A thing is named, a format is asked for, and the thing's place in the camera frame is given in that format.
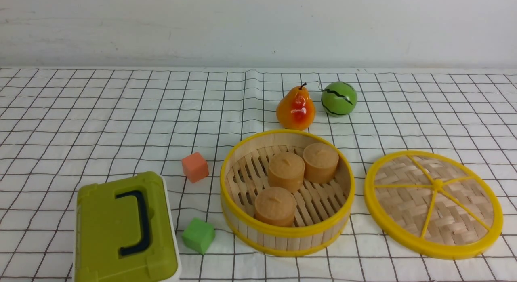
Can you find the tan cylindrical cake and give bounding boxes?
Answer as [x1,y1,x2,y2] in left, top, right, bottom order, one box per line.
[302,143,339,184]
[267,152,305,194]
[254,187,296,227]

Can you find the tan cylindrical cake front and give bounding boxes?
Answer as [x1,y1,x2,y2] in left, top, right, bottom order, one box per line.
[254,187,296,227]

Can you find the green toy watermelon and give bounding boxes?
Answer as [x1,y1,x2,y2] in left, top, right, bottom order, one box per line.
[321,81,357,118]

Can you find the green foam cube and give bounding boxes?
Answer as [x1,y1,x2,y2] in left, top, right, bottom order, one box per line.
[181,218,215,255]

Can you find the tan cylindrical cake back left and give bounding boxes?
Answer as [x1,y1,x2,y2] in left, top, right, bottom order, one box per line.
[267,152,305,194]

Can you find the orange foam cube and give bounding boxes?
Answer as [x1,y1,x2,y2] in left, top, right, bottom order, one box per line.
[181,152,209,184]

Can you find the tan cylindrical cake back right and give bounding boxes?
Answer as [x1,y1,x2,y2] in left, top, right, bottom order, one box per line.
[302,143,339,184]

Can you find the bamboo steamer basket yellow rims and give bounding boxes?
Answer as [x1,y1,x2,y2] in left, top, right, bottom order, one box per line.
[220,130,356,257]

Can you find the green lidded white toolbox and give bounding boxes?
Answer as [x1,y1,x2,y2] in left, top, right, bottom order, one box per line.
[72,171,181,282]

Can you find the orange toy pear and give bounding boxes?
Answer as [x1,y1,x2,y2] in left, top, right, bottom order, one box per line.
[276,83,316,131]

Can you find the white black-grid tablecloth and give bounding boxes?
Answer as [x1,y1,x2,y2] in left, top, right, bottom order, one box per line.
[0,68,516,282]

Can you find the woven bamboo steamer lid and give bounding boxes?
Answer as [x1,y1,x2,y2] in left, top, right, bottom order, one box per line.
[364,151,504,260]

